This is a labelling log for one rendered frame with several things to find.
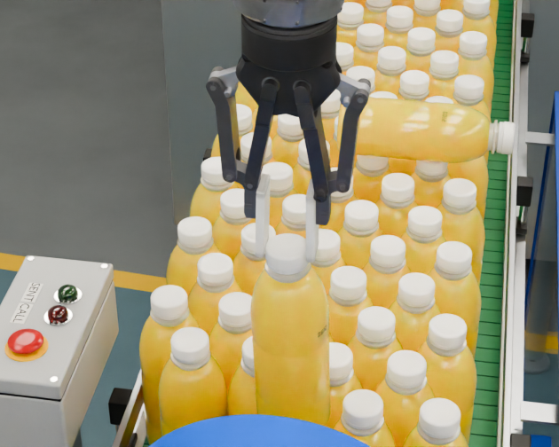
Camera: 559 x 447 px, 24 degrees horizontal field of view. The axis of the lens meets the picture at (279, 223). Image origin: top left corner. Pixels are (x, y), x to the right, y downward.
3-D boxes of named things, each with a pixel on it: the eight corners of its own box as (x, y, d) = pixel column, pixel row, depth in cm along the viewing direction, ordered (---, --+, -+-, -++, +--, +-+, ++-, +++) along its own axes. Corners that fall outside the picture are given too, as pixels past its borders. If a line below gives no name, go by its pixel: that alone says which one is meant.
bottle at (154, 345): (187, 465, 145) (179, 339, 134) (135, 443, 147) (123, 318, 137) (219, 425, 150) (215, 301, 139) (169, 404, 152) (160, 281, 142)
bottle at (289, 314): (243, 420, 125) (232, 270, 114) (284, 378, 130) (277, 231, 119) (303, 449, 122) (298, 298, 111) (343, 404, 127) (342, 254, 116)
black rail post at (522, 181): (510, 233, 181) (516, 186, 176) (511, 221, 183) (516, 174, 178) (526, 235, 180) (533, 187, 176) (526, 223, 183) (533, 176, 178)
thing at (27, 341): (3, 356, 130) (2, 348, 129) (15, 333, 133) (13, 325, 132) (38, 360, 130) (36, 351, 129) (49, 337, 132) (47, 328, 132)
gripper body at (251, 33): (226, 25, 98) (228, 129, 103) (337, 33, 97) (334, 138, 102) (244, -19, 104) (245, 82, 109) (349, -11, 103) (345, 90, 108)
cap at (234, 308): (216, 309, 138) (215, 296, 137) (251, 304, 139) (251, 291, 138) (223, 333, 135) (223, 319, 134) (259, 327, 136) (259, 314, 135)
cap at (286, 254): (257, 269, 115) (256, 253, 114) (281, 247, 117) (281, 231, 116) (294, 284, 113) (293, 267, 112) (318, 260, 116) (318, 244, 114)
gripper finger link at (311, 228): (310, 176, 111) (318, 177, 111) (310, 242, 115) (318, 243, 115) (305, 197, 109) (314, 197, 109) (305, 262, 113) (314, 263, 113)
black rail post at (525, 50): (515, 61, 221) (521, 19, 216) (516, 53, 223) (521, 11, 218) (529, 63, 220) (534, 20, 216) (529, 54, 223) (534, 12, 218)
